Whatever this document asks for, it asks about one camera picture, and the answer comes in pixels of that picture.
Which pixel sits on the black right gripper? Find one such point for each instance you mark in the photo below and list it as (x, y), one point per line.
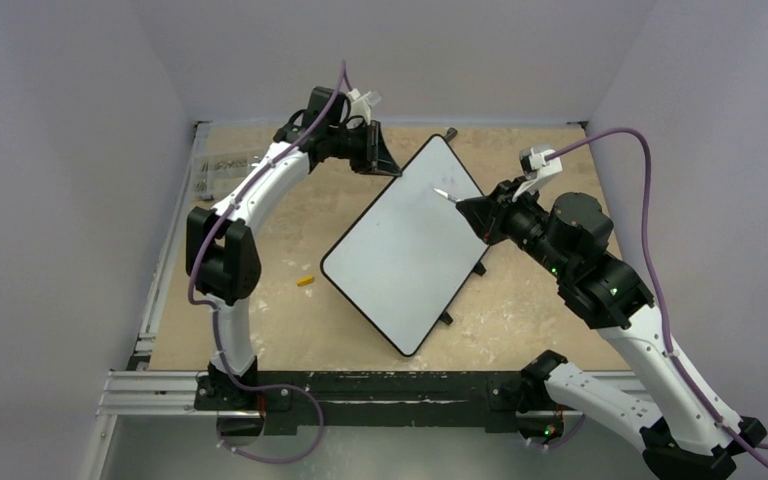
(492, 216)

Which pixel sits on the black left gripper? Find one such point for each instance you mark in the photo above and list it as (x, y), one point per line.
(376, 158)

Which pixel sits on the white board marker pen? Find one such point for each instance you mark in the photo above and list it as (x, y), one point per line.
(447, 196)

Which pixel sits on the white whiteboard black frame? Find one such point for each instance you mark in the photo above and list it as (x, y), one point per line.
(404, 260)

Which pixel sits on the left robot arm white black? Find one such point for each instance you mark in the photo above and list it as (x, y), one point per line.
(222, 259)

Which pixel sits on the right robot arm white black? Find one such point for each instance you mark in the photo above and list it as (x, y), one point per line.
(682, 429)

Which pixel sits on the clear plastic screw box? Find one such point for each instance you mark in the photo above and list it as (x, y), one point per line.
(215, 175)

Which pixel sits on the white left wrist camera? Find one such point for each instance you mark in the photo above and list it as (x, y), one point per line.
(361, 105)

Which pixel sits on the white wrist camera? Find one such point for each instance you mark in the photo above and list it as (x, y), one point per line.
(538, 168)
(361, 105)

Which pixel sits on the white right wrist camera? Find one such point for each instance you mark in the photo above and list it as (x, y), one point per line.
(538, 168)

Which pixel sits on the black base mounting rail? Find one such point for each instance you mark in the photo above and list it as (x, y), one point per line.
(283, 401)

